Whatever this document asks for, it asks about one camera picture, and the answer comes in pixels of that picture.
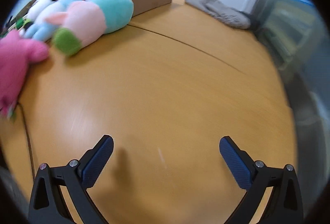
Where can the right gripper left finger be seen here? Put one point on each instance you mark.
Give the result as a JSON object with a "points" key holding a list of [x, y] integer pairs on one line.
{"points": [[47, 203]]}

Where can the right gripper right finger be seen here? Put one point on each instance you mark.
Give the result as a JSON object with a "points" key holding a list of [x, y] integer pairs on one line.
{"points": [[285, 202]]}

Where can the magenta pink plush toy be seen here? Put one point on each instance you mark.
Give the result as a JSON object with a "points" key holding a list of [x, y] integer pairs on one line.
{"points": [[17, 54]]}

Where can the light blue elephant plush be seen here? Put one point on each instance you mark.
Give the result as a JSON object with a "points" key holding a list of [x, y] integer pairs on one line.
{"points": [[43, 28]]}

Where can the panda plush green bow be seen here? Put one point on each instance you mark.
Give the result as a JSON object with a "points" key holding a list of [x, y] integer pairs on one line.
{"points": [[30, 12]]}

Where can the pink pig plush teal back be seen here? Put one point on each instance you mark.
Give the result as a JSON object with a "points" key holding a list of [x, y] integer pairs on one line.
{"points": [[86, 21]]}

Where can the grey folded cloth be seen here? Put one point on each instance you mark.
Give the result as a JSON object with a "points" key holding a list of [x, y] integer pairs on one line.
{"points": [[219, 11]]}

